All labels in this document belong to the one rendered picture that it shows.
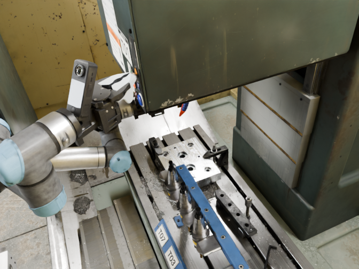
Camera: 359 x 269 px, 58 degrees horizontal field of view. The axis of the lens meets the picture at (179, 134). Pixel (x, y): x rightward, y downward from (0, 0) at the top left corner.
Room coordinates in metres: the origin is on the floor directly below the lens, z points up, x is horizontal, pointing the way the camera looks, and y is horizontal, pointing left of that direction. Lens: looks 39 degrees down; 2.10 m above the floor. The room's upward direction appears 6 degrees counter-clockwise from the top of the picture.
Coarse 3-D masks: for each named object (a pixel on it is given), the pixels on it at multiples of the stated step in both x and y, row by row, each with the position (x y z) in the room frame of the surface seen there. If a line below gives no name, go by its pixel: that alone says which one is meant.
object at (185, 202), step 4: (180, 192) 0.69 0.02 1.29; (188, 192) 0.69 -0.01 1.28; (180, 196) 0.68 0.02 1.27; (184, 196) 0.68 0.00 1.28; (188, 196) 0.68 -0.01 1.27; (180, 200) 0.68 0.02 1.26; (184, 200) 0.67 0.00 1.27; (188, 200) 0.68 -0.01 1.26; (180, 204) 0.68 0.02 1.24; (184, 204) 0.67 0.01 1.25; (188, 204) 0.67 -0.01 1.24; (184, 208) 0.67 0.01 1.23; (188, 208) 0.67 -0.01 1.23
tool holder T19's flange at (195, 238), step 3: (192, 225) 0.60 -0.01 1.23; (207, 228) 0.59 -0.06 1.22; (192, 231) 0.58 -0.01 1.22; (207, 231) 0.58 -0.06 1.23; (192, 234) 0.59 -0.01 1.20; (195, 234) 0.57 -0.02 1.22; (204, 234) 0.57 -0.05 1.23; (207, 234) 0.57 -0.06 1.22; (192, 237) 0.57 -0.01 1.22; (195, 237) 0.56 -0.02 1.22; (198, 237) 0.56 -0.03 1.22; (201, 237) 0.56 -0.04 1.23; (204, 237) 0.56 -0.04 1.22; (195, 240) 0.56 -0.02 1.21; (198, 240) 0.56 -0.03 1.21
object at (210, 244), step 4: (208, 236) 0.57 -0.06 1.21; (212, 236) 0.56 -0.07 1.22; (200, 240) 0.55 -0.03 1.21; (204, 240) 0.55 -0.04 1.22; (208, 240) 0.55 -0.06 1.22; (212, 240) 0.55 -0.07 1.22; (216, 240) 0.55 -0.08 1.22; (200, 244) 0.54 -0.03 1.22; (204, 244) 0.54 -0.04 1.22; (208, 244) 0.54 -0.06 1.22; (212, 244) 0.54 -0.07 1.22; (216, 244) 0.53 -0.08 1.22; (196, 248) 0.53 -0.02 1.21; (200, 248) 0.53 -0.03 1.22; (204, 248) 0.53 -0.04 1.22; (208, 248) 0.52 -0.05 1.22; (212, 248) 0.52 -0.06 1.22; (216, 248) 0.52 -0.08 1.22; (220, 248) 0.52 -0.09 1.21; (200, 252) 0.51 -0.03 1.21; (204, 252) 0.51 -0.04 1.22; (208, 252) 0.51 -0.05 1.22; (212, 252) 0.51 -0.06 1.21
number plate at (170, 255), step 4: (172, 248) 0.69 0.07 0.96; (168, 252) 0.69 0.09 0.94; (172, 252) 0.68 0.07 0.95; (168, 256) 0.68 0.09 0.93; (172, 256) 0.67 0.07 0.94; (176, 256) 0.66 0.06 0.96; (168, 260) 0.66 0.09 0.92; (172, 260) 0.65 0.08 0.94; (176, 260) 0.64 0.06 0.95; (172, 264) 0.64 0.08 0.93; (176, 264) 0.63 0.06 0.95; (172, 268) 0.63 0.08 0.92
